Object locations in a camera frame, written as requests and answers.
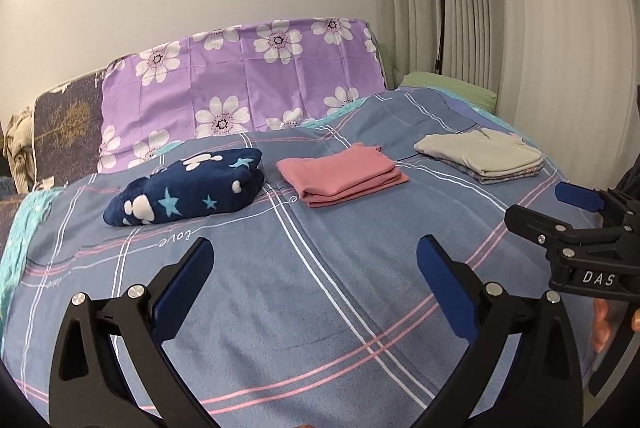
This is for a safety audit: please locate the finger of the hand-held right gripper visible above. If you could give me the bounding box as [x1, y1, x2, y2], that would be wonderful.
[504, 205, 630, 261]
[555, 182, 640, 223]

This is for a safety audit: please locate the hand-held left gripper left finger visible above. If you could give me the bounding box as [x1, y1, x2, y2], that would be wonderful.
[47, 236, 216, 428]

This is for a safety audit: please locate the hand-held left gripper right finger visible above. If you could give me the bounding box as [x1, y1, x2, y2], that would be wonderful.
[416, 235, 586, 428]

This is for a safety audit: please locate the pink long-sleeve shirt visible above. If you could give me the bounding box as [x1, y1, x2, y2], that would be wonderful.
[276, 143, 410, 209]

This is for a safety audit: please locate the beige clothes pile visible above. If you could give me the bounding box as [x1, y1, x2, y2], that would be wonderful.
[2, 108, 38, 194]

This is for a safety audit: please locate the person's right hand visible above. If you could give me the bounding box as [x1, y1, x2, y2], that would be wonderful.
[590, 297, 640, 354]

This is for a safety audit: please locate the light patterned garment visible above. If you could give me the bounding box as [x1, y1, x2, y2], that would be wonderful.
[440, 158, 546, 185]

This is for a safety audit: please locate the grey garment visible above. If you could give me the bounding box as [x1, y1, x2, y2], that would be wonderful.
[414, 128, 546, 176]

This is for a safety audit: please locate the navy star print fleece blanket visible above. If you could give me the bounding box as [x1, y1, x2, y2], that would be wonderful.
[103, 148, 265, 227]

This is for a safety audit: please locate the blue-grey plaid blanket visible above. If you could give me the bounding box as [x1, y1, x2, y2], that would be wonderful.
[0, 87, 613, 428]

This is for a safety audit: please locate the green pillow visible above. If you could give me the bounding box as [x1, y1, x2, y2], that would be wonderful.
[397, 72, 498, 113]

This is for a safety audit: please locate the white pleated curtain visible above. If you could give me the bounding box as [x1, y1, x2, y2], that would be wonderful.
[370, 0, 640, 179]

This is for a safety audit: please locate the purple floral pillow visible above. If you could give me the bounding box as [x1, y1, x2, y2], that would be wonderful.
[97, 17, 388, 174]

